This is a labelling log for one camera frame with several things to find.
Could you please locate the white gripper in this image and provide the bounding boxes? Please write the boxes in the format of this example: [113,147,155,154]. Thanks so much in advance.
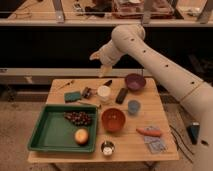
[89,51,112,78]

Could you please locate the green sponge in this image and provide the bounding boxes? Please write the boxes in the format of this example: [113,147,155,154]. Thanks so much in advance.
[64,92,81,102]

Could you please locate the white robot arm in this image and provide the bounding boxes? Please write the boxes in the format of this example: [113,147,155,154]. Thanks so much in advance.
[90,25,213,171]

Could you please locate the purple bowl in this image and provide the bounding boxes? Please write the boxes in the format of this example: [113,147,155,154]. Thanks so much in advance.
[125,73,146,91]

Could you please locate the orange bowl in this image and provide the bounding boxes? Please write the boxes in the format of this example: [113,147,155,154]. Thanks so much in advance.
[101,108,126,133]

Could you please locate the black marker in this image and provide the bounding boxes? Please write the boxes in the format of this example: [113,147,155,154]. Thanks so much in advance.
[104,80,112,86]

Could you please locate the white plastic cup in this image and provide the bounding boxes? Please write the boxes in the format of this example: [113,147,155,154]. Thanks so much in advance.
[97,85,111,102]

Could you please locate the small dark toy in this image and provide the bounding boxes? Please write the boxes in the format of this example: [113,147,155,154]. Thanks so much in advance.
[82,87,94,99]

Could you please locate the black rectangular block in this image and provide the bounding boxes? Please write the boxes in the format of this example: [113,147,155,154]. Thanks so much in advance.
[115,88,128,104]

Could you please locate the wooden spoon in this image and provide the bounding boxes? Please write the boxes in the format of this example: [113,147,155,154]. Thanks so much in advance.
[55,80,75,91]

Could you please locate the blue plastic cup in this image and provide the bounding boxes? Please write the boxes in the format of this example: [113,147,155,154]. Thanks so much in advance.
[128,100,141,115]

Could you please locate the bunch of dark grapes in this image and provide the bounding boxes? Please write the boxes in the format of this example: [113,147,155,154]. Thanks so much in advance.
[64,112,92,126]

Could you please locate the orange carrot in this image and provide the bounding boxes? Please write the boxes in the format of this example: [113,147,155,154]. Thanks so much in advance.
[136,128,162,137]

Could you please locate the small metal cup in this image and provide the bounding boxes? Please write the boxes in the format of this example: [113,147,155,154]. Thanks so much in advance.
[101,141,115,156]

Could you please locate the green plastic tray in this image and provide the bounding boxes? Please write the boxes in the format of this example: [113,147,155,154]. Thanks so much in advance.
[28,105,98,153]

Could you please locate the black foot pedal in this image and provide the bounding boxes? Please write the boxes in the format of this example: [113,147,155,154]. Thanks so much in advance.
[187,122,200,145]

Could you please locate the black floor cables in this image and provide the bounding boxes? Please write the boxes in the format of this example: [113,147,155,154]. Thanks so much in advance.
[169,124,196,164]

